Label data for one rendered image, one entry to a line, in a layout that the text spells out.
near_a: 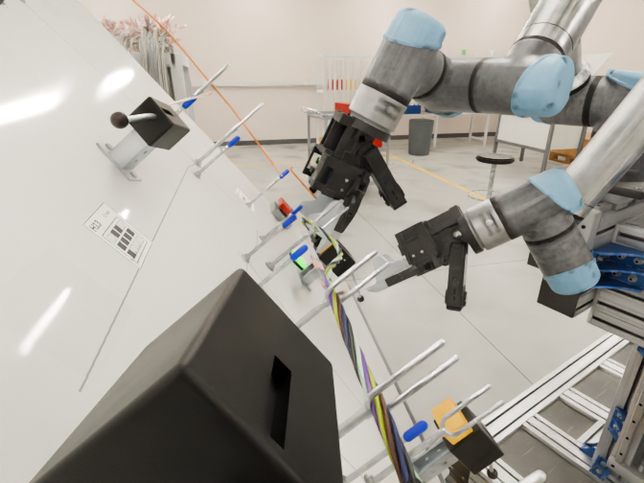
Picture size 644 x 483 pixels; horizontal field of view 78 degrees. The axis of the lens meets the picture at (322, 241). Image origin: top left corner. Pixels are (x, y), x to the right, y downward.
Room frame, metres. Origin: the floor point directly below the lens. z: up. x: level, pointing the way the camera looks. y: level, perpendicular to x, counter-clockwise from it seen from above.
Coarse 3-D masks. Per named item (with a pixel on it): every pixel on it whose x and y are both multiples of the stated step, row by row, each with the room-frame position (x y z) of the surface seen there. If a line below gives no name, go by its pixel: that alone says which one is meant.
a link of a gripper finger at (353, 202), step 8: (360, 192) 0.57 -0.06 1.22; (344, 200) 0.59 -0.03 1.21; (352, 200) 0.57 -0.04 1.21; (360, 200) 0.57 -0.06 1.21; (344, 208) 0.58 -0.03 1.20; (352, 208) 0.57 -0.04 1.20; (344, 216) 0.57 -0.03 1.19; (352, 216) 0.57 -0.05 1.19; (336, 224) 0.57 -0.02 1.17; (344, 224) 0.57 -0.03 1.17
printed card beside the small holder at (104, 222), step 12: (96, 216) 0.28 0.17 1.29; (108, 216) 0.29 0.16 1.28; (120, 216) 0.31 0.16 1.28; (96, 228) 0.27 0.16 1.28; (108, 228) 0.28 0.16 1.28; (120, 228) 0.29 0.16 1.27; (132, 228) 0.31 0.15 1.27; (108, 240) 0.26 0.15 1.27; (120, 240) 0.28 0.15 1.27; (132, 240) 0.29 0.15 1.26; (144, 240) 0.30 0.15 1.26; (120, 252) 0.26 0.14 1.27; (132, 252) 0.28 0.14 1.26; (144, 252) 0.29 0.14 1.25
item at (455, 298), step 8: (456, 248) 0.60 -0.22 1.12; (464, 248) 0.59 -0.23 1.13; (456, 256) 0.59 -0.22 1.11; (464, 256) 0.59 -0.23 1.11; (456, 264) 0.59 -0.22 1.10; (464, 264) 0.58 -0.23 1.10; (448, 272) 0.59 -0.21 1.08; (456, 272) 0.58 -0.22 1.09; (464, 272) 0.58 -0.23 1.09; (448, 280) 0.58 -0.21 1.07; (456, 280) 0.58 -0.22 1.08; (464, 280) 0.58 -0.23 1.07; (448, 288) 0.58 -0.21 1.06; (456, 288) 0.57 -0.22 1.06; (464, 288) 0.59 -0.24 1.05; (448, 296) 0.57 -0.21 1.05; (456, 296) 0.57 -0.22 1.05; (464, 296) 0.57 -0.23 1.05; (448, 304) 0.57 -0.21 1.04; (456, 304) 0.56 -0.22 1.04; (464, 304) 0.57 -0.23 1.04
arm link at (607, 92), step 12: (612, 72) 0.96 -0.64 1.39; (624, 72) 0.93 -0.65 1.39; (636, 72) 0.92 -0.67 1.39; (600, 84) 0.97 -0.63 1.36; (612, 84) 0.94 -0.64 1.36; (624, 84) 0.92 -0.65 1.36; (588, 96) 0.97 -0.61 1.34; (600, 96) 0.95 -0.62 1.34; (612, 96) 0.93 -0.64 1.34; (624, 96) 0.92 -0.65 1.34; (588, 108) 0.96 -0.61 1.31; (600, 108) 0.95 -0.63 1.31; (612, 108) 0.93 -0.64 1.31; (588, 120) 0.97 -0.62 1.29; (600, 120) 0.95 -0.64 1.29
